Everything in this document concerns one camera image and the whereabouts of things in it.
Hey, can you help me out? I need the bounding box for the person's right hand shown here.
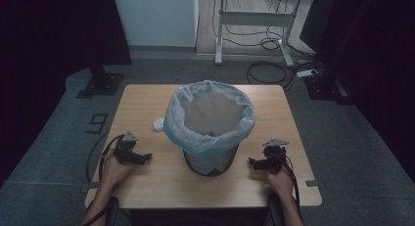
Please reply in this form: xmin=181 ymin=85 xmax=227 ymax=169
xmin=265 ymin=166 xmax=296 ymax=202

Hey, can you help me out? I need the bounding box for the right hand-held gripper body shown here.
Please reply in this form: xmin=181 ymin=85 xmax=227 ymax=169
xmin=260 ymin=138 xmax=291 ymax=175

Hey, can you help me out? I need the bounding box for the person's left hand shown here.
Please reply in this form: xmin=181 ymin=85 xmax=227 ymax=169
xmin=102 ymin=152 xmax=135 ymax=189

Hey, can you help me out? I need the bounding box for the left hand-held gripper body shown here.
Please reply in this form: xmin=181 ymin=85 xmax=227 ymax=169
xmin=112 ymin=131 xmax=146 ymax=166

